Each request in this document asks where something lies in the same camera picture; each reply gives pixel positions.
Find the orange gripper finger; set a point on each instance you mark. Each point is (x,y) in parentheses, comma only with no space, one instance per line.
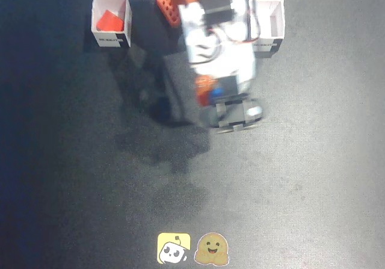
(206,96)

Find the blue cube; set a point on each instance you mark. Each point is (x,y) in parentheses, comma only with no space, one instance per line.
(216,93)

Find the red cube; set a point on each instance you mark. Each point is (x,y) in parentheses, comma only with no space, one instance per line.
(109,22)

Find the white and orange robot arm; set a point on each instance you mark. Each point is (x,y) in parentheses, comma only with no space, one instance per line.
(216,7)

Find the white cardboard box black label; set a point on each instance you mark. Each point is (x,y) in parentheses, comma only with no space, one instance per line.
(278,16)
(111,40)

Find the dark grey felt mat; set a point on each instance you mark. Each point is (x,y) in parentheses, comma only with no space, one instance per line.
(300,160)

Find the hugging face emoji sticker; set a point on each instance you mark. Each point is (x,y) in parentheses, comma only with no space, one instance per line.
(211,248)

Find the yellow robot logo sticker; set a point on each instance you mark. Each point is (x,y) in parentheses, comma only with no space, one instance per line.
(173,248)

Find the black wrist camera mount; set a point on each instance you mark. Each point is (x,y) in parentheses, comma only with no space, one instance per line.
(234,112)

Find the orange perforated base plate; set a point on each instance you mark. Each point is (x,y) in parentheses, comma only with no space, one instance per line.
(168,7)

